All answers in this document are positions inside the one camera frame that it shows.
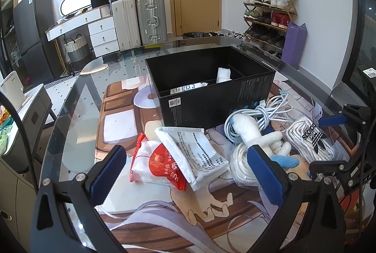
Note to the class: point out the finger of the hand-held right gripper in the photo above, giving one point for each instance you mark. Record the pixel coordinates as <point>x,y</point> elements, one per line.
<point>332,121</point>
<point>326,167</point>

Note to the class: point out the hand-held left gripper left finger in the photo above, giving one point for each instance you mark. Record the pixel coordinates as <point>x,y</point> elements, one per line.
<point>108,173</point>

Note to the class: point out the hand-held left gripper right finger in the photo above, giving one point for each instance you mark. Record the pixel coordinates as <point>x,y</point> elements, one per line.
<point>264,173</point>

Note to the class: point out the bagged striped white laces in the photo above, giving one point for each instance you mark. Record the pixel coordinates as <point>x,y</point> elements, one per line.
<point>305,141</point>

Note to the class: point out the red and white plastic bag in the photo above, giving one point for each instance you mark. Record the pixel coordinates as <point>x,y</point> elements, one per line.
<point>147,159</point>

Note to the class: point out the white and blue plush toy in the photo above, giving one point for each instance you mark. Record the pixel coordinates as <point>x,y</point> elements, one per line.
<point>252,129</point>

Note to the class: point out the white printed plastic packet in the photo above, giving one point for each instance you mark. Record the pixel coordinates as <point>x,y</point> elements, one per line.
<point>201,153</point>

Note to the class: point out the black cardboard box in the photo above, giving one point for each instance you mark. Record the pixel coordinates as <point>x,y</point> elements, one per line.
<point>205,100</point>

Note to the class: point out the orange box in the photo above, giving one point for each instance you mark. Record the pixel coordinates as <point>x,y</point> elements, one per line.
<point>351,204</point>

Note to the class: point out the purple bag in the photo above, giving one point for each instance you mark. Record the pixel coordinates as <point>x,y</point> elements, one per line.
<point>293,44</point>

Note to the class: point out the grey side cabinet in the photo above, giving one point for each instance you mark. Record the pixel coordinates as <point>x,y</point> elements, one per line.
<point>32,121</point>

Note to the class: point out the black and white striped rug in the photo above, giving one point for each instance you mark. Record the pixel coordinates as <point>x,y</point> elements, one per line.
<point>58,83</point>

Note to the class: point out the white cloth roll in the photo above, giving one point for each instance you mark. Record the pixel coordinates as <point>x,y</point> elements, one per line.
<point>223,74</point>

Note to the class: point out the white labelled packet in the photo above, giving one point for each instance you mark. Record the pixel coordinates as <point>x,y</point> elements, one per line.
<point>188,88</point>

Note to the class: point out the wooden shoe rack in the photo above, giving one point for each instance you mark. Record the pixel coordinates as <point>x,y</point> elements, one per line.
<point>290,11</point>

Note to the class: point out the rows of assorted shoes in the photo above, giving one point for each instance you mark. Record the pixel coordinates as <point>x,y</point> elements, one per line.
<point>270,18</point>

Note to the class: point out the white flat panel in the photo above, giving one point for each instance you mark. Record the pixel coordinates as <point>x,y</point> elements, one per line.
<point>11,91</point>

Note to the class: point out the grey and white woven basket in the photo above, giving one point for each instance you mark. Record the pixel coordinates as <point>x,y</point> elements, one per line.
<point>77,50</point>

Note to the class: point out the pile of floor shoes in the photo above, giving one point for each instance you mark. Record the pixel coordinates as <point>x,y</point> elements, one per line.
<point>229,34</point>

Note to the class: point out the white dresser with drawers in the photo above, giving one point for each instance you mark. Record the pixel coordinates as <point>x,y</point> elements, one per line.
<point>101,33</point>

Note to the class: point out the white suitcase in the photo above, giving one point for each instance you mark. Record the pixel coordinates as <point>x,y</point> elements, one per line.
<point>126,22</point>

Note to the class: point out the white bin with black liner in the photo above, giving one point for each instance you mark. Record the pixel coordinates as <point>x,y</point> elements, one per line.
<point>194,35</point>

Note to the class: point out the silver suitcase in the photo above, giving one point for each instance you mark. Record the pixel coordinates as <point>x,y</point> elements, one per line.
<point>151,18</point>

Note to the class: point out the dark grey fridge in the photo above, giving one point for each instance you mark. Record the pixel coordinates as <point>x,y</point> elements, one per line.
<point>32,30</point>

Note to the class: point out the oval mirror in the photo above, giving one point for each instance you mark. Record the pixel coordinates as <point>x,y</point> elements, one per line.
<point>76,2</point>

